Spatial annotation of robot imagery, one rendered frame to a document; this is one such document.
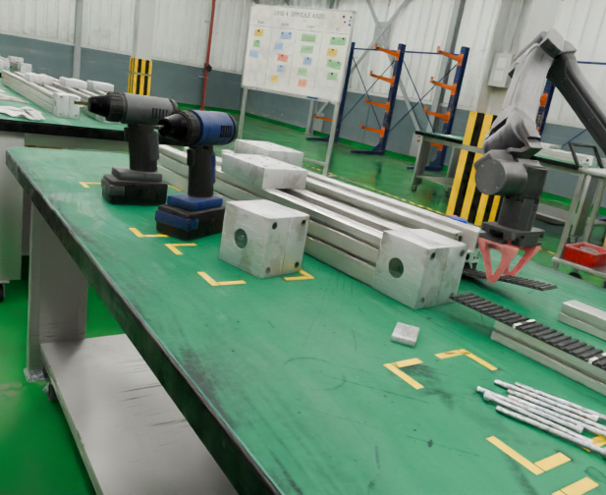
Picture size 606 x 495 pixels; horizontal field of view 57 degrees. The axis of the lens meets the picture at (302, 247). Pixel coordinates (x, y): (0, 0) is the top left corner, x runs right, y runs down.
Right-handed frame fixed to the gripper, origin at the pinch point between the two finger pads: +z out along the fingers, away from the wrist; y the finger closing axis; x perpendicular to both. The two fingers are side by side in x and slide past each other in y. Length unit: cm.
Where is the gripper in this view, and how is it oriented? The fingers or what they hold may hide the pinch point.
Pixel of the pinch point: (500, 276)
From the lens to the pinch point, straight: 103.6
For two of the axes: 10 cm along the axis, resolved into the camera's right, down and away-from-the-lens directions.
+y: -7.7, 0.5, -6.4
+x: 6.2, 3.0, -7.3
